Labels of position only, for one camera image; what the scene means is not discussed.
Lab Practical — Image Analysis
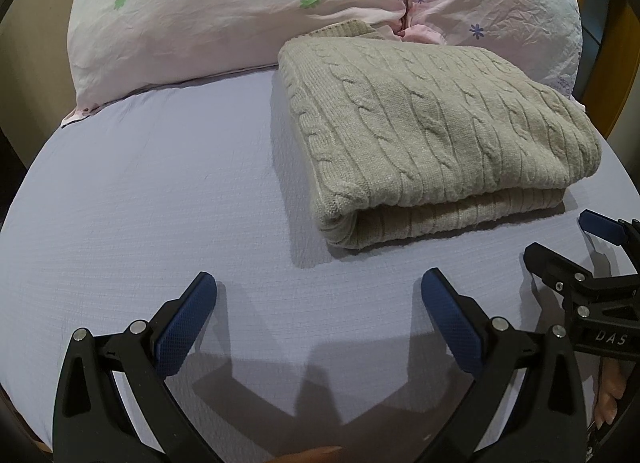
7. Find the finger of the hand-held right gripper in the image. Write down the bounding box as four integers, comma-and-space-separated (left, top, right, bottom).
579, 210, 640, 247
523, 241, 640, 317

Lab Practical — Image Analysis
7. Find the beige cable-knit sweater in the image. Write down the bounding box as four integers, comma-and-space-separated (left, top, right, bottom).
277, 20, 603, 250

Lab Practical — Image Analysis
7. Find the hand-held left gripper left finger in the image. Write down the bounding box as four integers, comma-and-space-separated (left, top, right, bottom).
52, 271, 236, 463

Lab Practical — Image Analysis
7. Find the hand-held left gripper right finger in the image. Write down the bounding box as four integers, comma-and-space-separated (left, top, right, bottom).
420, 268, 589, 463

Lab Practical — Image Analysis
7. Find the person's right hand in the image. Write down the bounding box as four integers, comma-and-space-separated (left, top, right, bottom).
593, 359, 627, 430

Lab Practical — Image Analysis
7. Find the lavender bed sheet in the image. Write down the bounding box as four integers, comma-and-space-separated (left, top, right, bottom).
0, 65, 640, 463

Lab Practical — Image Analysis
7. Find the wooden bed frame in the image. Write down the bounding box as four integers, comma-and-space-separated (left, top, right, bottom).
574, 0, 640, 140

